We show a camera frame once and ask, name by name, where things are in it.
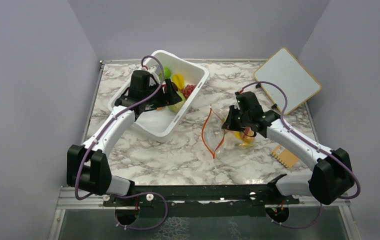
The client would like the dark purple fruit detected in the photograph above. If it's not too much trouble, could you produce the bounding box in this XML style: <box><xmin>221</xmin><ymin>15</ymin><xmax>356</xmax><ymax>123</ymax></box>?
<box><xmin>171</xmin><ymin>82</ymin><xmax>179</xmax><ymax>92</ymax></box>

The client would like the red grapes bunch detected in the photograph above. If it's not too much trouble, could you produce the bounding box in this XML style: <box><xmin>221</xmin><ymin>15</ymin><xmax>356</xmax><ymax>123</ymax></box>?
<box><xmin>180</xmin><ymin>84</ymin><xmax>196</xmax><ymax>100</ymax></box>

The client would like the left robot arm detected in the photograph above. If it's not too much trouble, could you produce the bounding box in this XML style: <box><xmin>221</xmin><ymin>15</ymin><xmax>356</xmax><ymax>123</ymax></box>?
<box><xmin>66</xmin><ymin>70</ymin><xmax>183</xmax><ymax>206</ymax></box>

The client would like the clear zip top bag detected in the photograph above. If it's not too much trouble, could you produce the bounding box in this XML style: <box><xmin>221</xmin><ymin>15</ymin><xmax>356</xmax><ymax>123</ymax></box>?
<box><xmin>201</xmin><ymin>104</ymin><xmax>254</xmax><ymax>159</ymax></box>

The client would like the white board wooden frame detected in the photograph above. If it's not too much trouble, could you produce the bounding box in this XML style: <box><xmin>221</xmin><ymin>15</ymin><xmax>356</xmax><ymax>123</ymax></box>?
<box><xmin>254</xmin><ymin>47</ymin><xmax>322</xmax><ymax>115</ymax></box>

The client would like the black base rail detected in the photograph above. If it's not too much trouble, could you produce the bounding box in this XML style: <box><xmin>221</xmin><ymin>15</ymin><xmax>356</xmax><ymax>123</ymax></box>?
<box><xmin>101</xmin><ymin>183</ymin><xmax>299</xmax><ymax>224</ymax></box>

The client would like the yellow bell pepper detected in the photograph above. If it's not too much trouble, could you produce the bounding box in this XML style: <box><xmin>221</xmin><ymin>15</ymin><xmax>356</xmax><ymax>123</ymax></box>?
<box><xmin>171</xmin><ymin>73</ymin><xmax>185</xmax><ymax>90</ymax></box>

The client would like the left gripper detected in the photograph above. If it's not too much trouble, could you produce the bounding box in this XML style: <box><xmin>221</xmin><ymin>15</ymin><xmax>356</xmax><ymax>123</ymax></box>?
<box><xmin>142</xmin><ymin>78</ymin><xmax>182</xmax><ymax>108</ymax></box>

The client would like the green cabbage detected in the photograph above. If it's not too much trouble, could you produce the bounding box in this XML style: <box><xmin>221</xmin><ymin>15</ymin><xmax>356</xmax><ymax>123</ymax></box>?
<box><xmin>167</xmin><ymin>91</ymin><xmax>186</xmax><ymax>113</ymax></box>

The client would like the small green lime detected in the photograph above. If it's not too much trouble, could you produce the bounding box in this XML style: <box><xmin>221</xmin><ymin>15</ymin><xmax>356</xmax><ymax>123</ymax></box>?
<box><xmin>162</xmin><ymin>66</ymin><xmax>172</xmax><ymax>79</ymax></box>

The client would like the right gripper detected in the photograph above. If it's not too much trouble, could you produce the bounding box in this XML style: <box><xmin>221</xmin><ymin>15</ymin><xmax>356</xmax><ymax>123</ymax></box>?
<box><xmin>222</xmin><ymin>105</ymin><xmax>251</xmax><ymax>132</ymax></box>

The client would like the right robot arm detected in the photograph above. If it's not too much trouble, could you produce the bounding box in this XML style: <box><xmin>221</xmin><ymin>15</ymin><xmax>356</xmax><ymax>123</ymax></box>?
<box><xmin>222</xmin><ymin>91</ymin><xmax>361</xmax><ymax>205</ymax></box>

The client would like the small yellow notebook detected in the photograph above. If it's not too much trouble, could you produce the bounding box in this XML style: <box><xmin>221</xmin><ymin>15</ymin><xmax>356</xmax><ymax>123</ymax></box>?
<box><xmin>271</xmin><ymin>144</ymin><xmax>299</xmax><ymax>169</ymax></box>

